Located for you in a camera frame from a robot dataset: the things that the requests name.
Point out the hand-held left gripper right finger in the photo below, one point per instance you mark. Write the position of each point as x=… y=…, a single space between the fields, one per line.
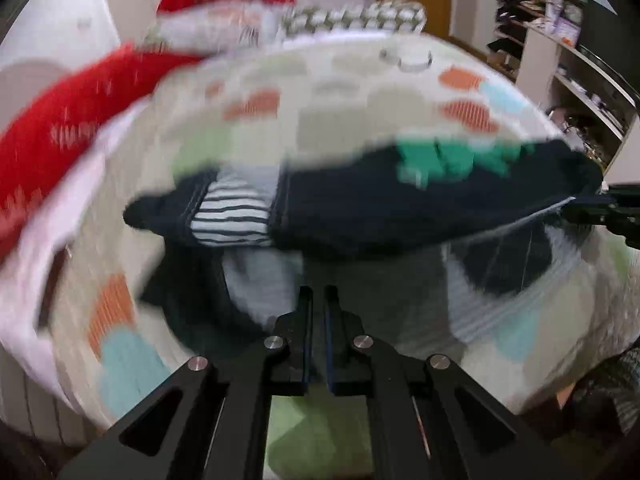
x=330 y=310

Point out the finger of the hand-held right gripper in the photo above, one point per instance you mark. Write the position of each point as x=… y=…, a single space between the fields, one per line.
x=622 y=191
x=595 y=215

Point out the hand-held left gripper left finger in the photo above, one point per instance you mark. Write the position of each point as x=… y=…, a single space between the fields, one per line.
x=306 y=310

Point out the dark navy pants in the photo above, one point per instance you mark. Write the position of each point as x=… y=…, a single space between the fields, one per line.
x=350 y=210

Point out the white open shelf unit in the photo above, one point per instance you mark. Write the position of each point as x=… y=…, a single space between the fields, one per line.
x=565 y=65

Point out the dark patterned cloth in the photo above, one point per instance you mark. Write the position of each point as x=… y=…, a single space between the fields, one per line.
x=610 y=390

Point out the purple box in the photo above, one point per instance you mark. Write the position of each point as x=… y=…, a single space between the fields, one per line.
x=570 y=17

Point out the patch-printed pale blanket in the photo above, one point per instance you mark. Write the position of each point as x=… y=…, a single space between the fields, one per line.
x=350 y=100

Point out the checked pillow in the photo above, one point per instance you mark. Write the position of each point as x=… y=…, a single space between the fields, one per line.
x=350 y=16

